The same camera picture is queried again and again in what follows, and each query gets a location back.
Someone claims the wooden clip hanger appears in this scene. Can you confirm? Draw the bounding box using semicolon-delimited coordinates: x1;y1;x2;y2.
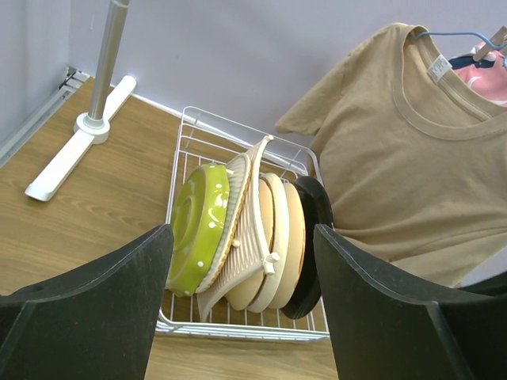
472;25;506;62

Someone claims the white clothes rack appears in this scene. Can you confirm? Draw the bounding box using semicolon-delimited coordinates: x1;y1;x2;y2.
25;1;137;202

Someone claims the pink patterned garment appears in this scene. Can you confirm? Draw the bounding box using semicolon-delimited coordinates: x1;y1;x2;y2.
449;43;506;107

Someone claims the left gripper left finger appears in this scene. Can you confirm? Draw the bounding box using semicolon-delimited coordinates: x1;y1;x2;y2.
1;224;173;379

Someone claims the blue wire hanger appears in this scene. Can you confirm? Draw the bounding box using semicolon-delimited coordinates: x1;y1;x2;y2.
410;29;507;74

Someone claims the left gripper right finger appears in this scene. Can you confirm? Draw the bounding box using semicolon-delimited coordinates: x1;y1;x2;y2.
313;224;506;379

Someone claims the beige t-shirt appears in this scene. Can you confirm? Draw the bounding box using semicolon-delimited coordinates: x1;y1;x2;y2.
276;23;506;287

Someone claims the white wire dish rack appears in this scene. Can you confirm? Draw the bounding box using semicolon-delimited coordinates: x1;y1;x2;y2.
156;106;330;342

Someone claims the green polka dot plate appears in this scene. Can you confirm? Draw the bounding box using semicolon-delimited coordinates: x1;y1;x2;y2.
166;163;230;297

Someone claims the aluminium frame rail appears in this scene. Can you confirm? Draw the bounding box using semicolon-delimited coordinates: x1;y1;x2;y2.
1;66;90;167

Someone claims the green yellow woven mat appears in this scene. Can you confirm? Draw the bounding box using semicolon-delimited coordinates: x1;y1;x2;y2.
196;135;280;322

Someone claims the black rimmed striped plate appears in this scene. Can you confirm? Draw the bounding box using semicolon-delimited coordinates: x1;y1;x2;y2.
281;176;334;320

